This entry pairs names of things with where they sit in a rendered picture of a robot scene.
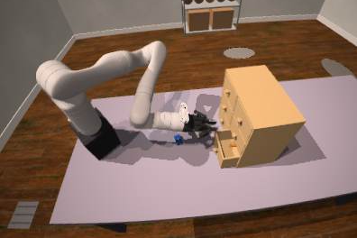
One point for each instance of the tan wooden chest of drawers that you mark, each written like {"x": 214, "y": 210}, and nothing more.
{"x": 274, "y": 117}

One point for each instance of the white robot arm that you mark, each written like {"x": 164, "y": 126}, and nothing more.
{"x": 63, "y": 83}

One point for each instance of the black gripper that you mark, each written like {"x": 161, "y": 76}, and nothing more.
{"x": 196, "y": 122}

